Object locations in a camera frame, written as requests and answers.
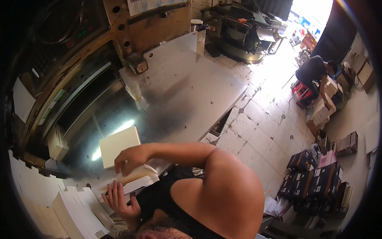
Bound person's right hand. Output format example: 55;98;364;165
115;145;153;177

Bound person's left hand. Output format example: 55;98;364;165
101;180;141;223

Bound white paper sheet bundle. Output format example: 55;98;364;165
100;164;160;202

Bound cream paper block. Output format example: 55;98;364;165
99;126;141;169

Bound pile of white die-cut sheets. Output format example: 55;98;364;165
8;149;115;239

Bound beige card stack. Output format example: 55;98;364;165
47;125;70;160

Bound clear plastic cup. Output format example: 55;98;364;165
125;80;142;101

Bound person's body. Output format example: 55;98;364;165
115;148;266;239

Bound paper cutting machine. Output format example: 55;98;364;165
7;0;249;187

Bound loose white papers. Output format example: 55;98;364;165
264;194;297;225

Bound dark printing machine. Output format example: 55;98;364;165
202;0;287;65

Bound red plastic stool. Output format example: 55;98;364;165
290;80;314;103

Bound heap of black boxes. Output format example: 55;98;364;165
277;149;353;220

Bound pink bag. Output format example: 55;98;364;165
317;150;337;168

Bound heap of beige cartons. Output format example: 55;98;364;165
306;75;344;137

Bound parked vehicle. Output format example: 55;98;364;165
290;26;319;67

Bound row of dark striped booklets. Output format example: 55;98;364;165
317;131;359;158

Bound large white sheets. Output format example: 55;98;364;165
363;115;380;156

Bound brown cardboard boxes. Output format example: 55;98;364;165
337;53;377;94

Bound wall calendar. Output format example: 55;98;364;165
127;0;187;17

